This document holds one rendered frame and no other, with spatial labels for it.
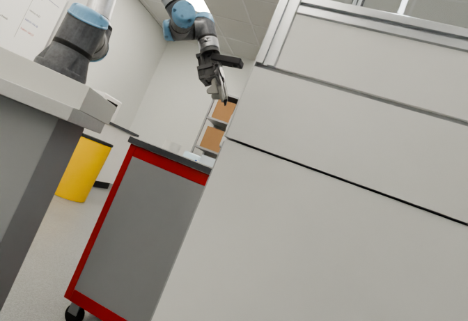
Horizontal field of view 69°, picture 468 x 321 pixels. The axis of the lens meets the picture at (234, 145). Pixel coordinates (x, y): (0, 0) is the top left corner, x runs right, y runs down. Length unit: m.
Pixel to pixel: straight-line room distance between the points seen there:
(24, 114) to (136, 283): 0.71
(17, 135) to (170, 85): 5.29
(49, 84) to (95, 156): 2.65
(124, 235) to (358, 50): 1.09
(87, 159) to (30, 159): 2.63
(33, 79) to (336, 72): 0.80
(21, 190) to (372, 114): 0.88
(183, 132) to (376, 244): 5.44
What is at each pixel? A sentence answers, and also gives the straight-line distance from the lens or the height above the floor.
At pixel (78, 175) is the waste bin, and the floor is 0.26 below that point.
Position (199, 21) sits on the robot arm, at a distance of 1.34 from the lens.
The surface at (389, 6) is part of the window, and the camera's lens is 0.69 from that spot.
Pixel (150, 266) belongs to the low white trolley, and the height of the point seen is 0.34.
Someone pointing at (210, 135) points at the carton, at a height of 1.30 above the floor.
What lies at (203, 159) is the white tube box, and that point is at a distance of 1.40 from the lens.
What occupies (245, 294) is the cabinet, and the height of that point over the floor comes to 0.58.
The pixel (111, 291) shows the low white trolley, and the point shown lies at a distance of 1.46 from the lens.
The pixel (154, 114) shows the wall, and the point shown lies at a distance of 6.22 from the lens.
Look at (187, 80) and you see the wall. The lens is 6.18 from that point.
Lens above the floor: 0.73
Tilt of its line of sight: 6 degrees up
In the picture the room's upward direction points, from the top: 22 degrees clockwise
